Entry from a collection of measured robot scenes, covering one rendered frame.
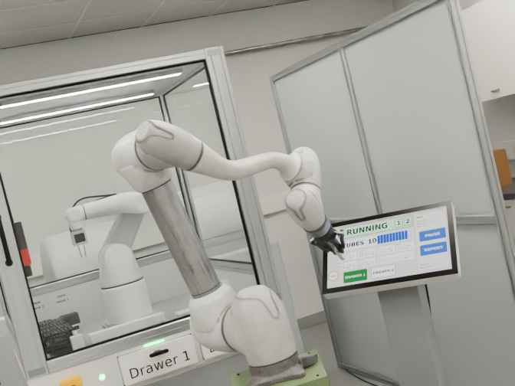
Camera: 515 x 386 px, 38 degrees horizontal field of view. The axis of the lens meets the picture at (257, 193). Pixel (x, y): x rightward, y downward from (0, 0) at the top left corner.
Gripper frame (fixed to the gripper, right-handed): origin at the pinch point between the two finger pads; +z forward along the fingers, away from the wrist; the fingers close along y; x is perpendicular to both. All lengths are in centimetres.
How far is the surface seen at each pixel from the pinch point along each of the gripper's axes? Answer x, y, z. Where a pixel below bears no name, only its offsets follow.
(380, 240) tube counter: -10.5, -11.4, 16.2
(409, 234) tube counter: -9.8, -22.8, 16.1
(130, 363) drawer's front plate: 31, 81, -9
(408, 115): -105, -21, 66
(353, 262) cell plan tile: -3.6, -0.1, 16.0
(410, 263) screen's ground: 2.5, -21.7, 15.6
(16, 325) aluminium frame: 23, 107, -43
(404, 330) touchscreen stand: 18.6, -11.1, 36.8
